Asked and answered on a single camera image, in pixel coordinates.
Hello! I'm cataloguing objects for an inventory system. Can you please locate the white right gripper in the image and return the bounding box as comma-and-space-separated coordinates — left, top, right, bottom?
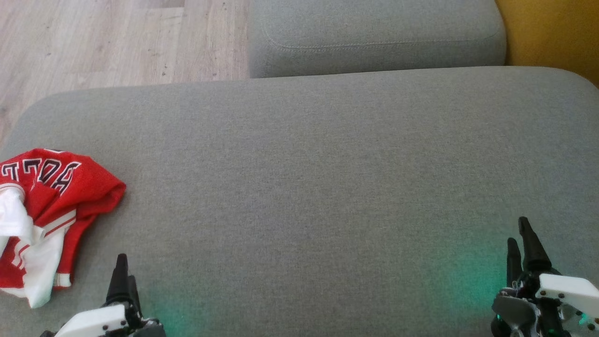
490, 216, 599, 337

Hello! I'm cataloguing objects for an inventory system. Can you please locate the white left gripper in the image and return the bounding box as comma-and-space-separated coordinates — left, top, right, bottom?
40, 254, 167, 337

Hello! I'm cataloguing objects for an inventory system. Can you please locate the red jersey white trim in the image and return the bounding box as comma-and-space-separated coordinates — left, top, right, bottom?
0, 148, 127, 244

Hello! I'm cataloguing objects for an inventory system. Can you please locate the large grey sofa cushion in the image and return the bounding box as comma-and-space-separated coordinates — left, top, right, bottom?
0, 66, 599, 337

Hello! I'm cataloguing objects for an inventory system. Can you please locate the yellow sofa back cushion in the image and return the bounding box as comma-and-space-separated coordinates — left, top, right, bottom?
495, 0, 599, 88

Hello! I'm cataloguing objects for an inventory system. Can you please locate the grey sofa seat cushion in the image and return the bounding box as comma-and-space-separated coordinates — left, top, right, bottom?
248, 0, 507, 79

